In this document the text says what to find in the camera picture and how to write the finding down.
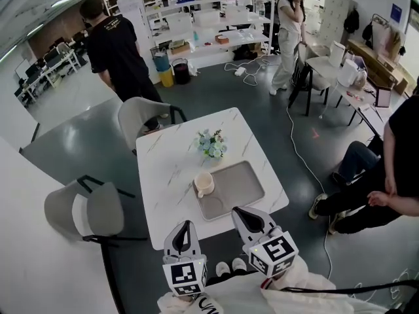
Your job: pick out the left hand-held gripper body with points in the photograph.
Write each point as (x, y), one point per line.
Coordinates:
(185, 276)

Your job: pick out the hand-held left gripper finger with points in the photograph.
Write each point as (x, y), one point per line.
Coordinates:
(195, 247)
(169, 242)

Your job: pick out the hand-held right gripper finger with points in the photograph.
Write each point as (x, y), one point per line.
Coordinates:
(244, 232)
(271, 224)

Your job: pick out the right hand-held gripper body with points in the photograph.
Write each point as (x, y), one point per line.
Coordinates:
(273, 255)

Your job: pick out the grey rectangular tray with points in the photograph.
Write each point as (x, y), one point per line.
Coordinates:
(235, 185)

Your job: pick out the cream ceramic mug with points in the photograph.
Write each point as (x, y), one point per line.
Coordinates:
(204, 182)

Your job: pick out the person's right forearm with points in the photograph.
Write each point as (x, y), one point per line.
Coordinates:
(304, 273)

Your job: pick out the person's right shoe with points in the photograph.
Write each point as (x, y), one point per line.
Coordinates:
(239, 264)

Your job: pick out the person's shoe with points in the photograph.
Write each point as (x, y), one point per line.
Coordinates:
(239, 264)
(222, 269)

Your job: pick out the person's left shoe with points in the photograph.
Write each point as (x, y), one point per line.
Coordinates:
(222, 269)

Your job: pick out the person's black trousers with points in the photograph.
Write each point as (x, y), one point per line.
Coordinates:
(229, 278)

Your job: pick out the white marble table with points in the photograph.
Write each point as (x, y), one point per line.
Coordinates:
(160, 175)

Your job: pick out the potted blue white flowers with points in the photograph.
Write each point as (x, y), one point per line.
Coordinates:
(211, 146)

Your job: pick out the beige chair black legs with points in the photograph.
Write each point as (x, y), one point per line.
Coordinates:
(316, 78)

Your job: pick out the white power strip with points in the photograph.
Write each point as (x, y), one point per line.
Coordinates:
(239, 71)

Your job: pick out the yellow bin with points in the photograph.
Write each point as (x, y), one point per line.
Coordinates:
(166, 78)

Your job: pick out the long grey work table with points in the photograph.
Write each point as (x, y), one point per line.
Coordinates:
(327, 65)

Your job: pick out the round white appliance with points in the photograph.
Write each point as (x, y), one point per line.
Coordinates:
(347, 74)

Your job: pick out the pink screen laptop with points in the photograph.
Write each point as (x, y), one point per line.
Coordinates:
(383, 97)

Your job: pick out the black bin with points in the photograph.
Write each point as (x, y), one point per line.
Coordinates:
(181, 72)

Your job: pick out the blue bin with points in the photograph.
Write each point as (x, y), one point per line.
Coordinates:
(161, 62)

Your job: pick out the tall white appliance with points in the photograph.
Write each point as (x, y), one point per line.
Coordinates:
(337, 54)

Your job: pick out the white shelving unit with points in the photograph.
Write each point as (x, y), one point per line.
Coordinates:
(229, 38)

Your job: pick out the row of office desks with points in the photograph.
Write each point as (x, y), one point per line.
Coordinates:
(49, 69)

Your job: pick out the white locker cabinet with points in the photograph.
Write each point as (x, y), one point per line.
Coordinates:
(334, 15)

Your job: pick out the black backpack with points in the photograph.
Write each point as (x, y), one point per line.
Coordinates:
(351, 20)

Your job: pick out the clothes rack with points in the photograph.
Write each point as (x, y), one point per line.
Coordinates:
(389, 36)

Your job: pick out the grey chair black frame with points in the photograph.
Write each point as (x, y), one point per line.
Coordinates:
(104, 208)
(137, 116)

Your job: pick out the blue wall poster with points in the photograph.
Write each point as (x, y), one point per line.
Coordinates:
(396, 12)

